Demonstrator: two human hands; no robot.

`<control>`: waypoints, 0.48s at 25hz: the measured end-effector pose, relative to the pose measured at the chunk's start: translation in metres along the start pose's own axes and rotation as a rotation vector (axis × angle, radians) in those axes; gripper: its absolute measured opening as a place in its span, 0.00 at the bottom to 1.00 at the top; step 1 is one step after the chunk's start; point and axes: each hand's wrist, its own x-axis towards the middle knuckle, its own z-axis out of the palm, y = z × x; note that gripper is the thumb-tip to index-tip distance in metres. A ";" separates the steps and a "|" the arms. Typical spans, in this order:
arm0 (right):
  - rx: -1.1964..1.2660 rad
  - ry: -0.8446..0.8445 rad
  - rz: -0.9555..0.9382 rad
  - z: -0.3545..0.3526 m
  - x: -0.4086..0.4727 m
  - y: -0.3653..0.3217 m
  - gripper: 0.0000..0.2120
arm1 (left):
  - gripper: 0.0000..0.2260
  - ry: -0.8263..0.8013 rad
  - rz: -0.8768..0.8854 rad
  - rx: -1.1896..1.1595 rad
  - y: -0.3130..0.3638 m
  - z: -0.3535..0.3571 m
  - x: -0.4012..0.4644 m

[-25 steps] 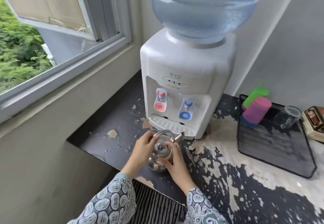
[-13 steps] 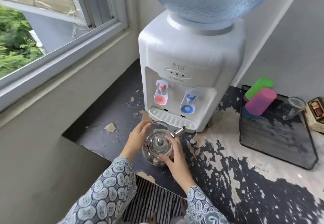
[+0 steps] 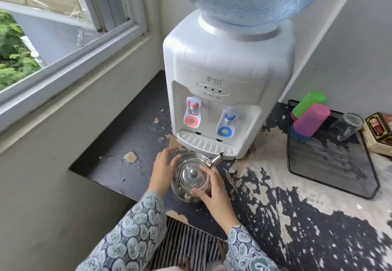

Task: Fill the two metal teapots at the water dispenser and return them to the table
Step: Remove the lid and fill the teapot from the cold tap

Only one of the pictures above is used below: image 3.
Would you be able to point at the person's right hand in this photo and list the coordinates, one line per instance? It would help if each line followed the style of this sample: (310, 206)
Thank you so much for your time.
(219, 197)

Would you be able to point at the person's left hand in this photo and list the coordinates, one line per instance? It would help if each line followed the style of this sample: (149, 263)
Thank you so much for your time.
(160, 172)

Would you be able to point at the person's right thumb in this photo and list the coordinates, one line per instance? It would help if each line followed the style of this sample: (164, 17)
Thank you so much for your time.
(200, 193)

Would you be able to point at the person's left thumb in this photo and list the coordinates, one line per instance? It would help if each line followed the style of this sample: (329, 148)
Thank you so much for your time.
(177, 161)

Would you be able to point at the steel teapot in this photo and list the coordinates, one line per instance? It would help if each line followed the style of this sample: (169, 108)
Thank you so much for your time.
(183, 188)

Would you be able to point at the person's left forearm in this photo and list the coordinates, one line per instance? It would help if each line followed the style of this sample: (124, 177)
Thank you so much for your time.
(131, 237)

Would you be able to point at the person's right forearm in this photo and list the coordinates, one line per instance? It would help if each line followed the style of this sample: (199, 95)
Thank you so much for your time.
(248, 252)

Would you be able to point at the steel teapot lid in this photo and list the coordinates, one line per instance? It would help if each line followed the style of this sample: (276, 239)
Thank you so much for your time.
(193, 176)

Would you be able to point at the white drip tray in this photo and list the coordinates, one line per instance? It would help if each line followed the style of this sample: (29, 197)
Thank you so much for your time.
(202, 142)

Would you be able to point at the red dispenser tap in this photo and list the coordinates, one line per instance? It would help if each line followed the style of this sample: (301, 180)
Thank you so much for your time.
(193, 113)

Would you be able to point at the black and white striped rug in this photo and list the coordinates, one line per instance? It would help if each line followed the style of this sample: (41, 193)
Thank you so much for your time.
(183, 243)

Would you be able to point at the person's right foot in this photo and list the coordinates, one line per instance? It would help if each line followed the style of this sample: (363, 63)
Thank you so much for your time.
(222, 249)

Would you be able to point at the person's foot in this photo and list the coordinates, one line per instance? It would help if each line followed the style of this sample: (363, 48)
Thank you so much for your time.
(184, 264)
(222, 249)

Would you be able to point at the blue dispenser tap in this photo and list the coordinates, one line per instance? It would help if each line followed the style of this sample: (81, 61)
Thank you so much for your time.
(227, 124)

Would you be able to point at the person's left foot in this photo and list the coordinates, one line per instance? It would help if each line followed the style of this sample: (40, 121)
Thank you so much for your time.
(184, 264)

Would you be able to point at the white tabletop water dispenser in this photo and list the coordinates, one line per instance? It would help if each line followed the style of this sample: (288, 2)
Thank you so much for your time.
(226, 62)

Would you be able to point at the blue plastic cup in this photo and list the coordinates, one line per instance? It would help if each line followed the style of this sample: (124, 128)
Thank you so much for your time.
(298, 134)

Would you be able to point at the black mesh tray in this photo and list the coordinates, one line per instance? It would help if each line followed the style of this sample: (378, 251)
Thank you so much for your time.
(330, 163)

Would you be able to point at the pink plastic cup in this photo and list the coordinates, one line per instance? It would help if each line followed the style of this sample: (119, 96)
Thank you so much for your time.
(312, 119)

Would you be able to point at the green plastic cup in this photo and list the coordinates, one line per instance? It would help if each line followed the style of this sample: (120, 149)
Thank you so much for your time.
(309, 101)

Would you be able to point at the clear glass cup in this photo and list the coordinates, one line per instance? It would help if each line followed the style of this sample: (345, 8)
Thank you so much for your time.
(346, 125)

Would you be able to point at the cream and brown box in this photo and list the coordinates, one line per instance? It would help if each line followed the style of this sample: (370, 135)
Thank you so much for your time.
(378, 133)

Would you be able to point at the green tree foliage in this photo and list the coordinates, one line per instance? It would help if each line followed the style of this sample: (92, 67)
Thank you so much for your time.
(13, 56)

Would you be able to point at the grey window frame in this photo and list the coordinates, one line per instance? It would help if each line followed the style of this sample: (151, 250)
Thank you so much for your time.
(92, 44)

